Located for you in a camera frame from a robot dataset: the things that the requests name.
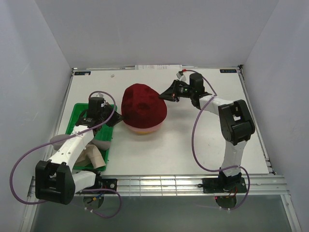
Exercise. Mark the dark red bucket hat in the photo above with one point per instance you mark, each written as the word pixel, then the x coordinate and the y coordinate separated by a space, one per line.
pixel 141 102

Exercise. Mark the aluminium table rail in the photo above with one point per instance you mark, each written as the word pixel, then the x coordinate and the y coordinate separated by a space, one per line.
pixel 187 185

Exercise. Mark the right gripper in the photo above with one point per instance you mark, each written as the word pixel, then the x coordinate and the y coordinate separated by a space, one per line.
pixel 171 94

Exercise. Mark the beige bucket hat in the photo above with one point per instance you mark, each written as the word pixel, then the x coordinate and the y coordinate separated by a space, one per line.
pixel 90 155

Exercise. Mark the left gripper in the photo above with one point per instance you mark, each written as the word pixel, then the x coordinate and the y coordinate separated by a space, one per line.
pixel 116 118

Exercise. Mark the yellow bucket hat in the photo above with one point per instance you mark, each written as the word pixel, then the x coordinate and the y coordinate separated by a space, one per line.
pixel 143 132

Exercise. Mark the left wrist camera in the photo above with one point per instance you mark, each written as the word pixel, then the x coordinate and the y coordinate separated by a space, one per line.
pixel 97 96

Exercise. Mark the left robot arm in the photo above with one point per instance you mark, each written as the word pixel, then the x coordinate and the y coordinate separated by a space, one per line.
pixel 55 180

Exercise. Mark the grey bucket hat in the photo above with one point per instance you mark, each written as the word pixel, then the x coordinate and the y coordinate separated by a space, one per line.
pixel 58 140

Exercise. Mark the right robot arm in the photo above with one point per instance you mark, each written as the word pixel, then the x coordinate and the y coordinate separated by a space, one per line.
pixel 236 123

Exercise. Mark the pink bucket hat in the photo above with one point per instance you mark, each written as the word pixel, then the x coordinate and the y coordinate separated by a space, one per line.
pixel 143 125

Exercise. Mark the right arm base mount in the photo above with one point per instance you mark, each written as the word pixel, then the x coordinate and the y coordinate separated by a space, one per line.
pixel 214 185

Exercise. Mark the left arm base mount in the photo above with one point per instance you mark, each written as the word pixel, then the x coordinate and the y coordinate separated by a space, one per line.
pixel 102 183

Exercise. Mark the green plastic tray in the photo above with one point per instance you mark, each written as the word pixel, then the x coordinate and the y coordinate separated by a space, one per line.
pixel 89 115

